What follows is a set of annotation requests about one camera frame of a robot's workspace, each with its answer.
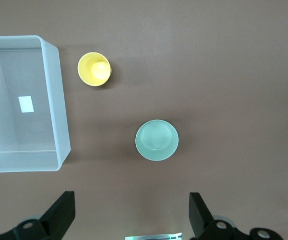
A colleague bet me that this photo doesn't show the white label sticker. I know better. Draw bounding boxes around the white label sticker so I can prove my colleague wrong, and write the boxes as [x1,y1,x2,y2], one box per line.
[18,95,35,114]

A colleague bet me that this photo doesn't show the yellow plastic cup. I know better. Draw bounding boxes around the yellow plastic cup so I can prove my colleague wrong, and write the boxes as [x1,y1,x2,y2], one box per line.
[77,51,113,87]

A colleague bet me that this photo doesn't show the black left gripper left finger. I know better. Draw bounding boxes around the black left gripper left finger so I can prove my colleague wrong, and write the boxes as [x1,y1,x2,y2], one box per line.
[0,190,76,240]

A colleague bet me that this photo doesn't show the translucent white plastic bin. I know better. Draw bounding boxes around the translucent white plastic bin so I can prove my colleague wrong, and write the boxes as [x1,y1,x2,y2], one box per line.
[0,34,71,174]

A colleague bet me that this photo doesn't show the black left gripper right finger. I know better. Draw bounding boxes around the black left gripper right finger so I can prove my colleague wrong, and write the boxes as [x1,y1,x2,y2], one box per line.
[188,191,284,240]

